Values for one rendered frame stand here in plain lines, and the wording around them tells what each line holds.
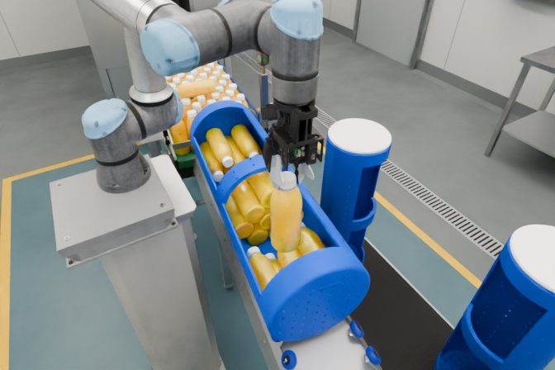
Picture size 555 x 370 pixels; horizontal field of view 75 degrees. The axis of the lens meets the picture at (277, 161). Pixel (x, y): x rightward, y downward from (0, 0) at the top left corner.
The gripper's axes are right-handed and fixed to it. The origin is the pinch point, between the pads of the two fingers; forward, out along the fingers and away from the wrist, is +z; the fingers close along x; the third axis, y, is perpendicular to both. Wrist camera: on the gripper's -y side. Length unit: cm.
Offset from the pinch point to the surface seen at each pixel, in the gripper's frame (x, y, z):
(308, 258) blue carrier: 3.3, 5.8, 20.5
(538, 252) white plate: 76, 18, 40
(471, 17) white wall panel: 321, -232, 64
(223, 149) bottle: 0, -56, 29
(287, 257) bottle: 3.6, -5.7, 34.3
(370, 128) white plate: 70, -60, 40
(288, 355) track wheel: -4.6, 13.7, 46.2
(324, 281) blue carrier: 5.1, 11.1, 23.3
